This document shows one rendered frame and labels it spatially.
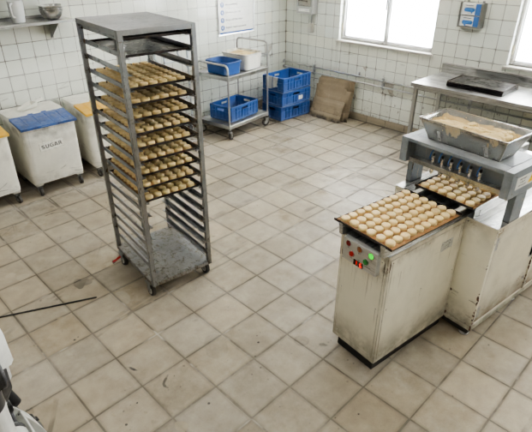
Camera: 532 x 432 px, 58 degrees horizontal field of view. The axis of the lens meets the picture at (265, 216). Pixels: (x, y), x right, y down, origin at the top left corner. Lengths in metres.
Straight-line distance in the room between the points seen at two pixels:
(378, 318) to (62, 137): 3.61
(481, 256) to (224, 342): 1.65
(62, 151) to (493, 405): 4.27
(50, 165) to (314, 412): 3.59
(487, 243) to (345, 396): 1.19
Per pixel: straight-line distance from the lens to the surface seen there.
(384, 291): 2.64
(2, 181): 5.13
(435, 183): 3.17
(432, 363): 3.22
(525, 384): 3.31
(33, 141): 5.10
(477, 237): 3.04
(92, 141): 5.37
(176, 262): 3.65
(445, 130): 3.01
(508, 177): 2.83
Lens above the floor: 2.22
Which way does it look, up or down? 30 degrees down
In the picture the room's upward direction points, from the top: straight up
